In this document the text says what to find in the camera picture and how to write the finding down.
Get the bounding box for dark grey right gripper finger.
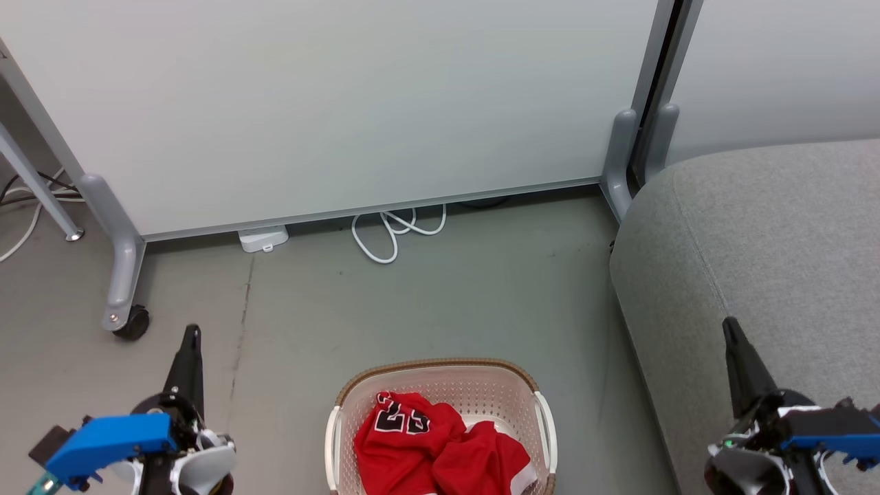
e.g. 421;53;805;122
722;316;779;420

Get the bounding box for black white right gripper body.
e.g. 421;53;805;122
705;389;827;495

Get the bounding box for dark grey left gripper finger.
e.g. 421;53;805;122
164;324;206;417

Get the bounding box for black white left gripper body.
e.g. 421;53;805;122
131;392;236;495

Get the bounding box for red jersey with black number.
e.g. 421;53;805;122
353;390;475;495

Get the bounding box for red shorts with white stripes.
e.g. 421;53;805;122
433;421;538;495

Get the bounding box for grey fabric sofa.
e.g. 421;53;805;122
608;139;880;495

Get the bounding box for black caster wheel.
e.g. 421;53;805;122
113;305;151;341

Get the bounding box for grey partition foot with caster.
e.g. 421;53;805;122
77;173;146;332

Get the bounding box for white power adapter box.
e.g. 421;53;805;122
238;225;289;254

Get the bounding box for grey metal table leg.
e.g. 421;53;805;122
0;124;85;243

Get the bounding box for beige perforated laundry basket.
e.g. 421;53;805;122
324;357;558;495

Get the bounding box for wide white partition panel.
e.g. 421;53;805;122
0;0;678;243

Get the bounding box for narrow white partition panel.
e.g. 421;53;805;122
663;0;880;166

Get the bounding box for blue right camera mount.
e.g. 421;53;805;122
779;406;880;470

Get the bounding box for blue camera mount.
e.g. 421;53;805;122
779;406;880;470
43;412;178;490

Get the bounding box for blue left camera mount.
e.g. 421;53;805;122
43;412;178;490

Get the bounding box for long white floor cable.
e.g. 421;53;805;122
0;203;43;263

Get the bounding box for thin black floor cables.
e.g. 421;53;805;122
0;168;83;207

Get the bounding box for coiled white cable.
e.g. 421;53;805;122
351;203;448;265

